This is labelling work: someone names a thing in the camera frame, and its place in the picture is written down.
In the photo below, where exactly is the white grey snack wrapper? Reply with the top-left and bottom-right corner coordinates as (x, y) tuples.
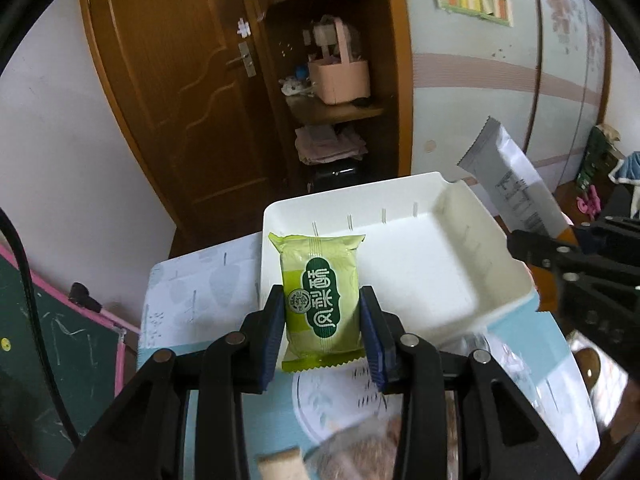
(458, 117), (570, 238)

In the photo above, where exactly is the green pastry snack packet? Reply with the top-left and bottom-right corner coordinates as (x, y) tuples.
(269, 233), (364, 373)

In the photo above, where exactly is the clear packet brown snack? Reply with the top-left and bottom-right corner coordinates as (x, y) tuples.
(304, 414), (461, 480)

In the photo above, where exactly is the white plastic storage bin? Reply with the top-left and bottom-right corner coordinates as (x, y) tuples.
(262, 172), (539, 344)

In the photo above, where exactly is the folded pink cloth stack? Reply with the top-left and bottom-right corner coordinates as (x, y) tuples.
(295, 125), (368, 166)

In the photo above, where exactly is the wooden corner shelf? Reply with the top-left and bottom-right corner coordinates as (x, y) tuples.
(245, 0), (412, 192)

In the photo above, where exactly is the brown wooden door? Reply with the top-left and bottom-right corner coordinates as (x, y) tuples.
(82, 0), (288, 254)

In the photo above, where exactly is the green chalkboard pink frame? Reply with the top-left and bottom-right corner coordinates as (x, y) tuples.
(0, 248), (126, 479)

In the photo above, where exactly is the black cable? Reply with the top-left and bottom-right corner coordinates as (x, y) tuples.
(0, 206), (82, 449)

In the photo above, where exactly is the pink handled basket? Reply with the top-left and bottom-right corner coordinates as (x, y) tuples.
(308, 16), (371, 105)

